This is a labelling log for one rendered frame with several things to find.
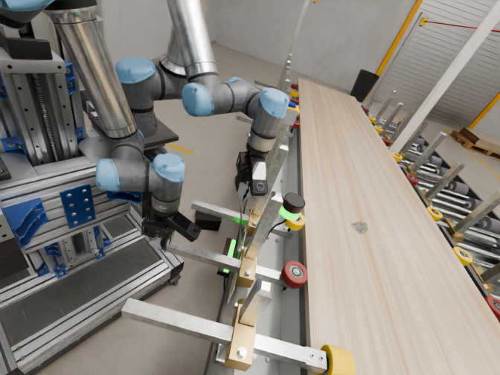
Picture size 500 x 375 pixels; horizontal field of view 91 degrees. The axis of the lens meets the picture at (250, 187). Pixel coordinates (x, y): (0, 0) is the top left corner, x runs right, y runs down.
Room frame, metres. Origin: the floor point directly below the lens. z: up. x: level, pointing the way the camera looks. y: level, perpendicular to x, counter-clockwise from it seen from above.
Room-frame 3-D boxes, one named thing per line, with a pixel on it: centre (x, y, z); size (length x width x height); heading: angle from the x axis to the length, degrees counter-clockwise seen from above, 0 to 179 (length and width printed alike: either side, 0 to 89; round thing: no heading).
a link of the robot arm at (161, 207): (0.47, 0.21, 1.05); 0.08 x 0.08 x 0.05
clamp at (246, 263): (0.51, -0.08, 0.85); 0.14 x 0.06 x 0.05; 4
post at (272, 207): (0.53, -0.08, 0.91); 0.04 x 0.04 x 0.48; 4
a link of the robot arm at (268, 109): (0.64, 0.02, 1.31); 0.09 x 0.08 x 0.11; 57
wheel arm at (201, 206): (0.74, -0.02, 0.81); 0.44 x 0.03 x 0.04; 94
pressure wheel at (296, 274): (0.50, -0.23, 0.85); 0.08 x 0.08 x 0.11
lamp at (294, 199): (0.53, -0.12, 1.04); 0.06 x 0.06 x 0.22; 4
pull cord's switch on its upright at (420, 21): (3.16, -1.02, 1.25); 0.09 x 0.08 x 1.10; 4
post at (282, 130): (1.04, -0.05, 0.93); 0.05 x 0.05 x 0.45; 4
